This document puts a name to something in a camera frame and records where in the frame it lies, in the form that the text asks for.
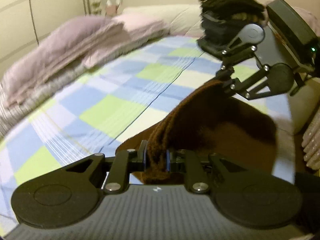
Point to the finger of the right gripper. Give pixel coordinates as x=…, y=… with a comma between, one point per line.
x=230, y=87
x=224, y=77

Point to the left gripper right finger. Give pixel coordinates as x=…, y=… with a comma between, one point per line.
x=171, y=158

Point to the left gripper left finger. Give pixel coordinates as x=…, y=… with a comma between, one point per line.
x=142, y=156

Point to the brown knit sweater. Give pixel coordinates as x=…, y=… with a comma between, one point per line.
x=207, y=122

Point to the stack of dark folded clothes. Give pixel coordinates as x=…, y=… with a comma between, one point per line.
x=222, y=20

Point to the white round bin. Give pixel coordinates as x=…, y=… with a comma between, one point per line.
x=304, y=103

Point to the checkered bed sheet mattress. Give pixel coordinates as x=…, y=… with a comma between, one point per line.
x=100, y=110

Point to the white pillow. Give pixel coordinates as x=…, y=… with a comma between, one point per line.
x=182, y=19

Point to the pink folded blanket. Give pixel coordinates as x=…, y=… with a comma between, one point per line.
x=80, y=36

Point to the pink tissue box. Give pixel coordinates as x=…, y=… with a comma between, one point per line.
x=111, y=10

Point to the white striped quilt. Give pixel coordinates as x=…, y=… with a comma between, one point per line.
x=13, y=114

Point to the white sliding wardrobe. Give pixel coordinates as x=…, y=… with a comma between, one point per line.
x=25, y=23

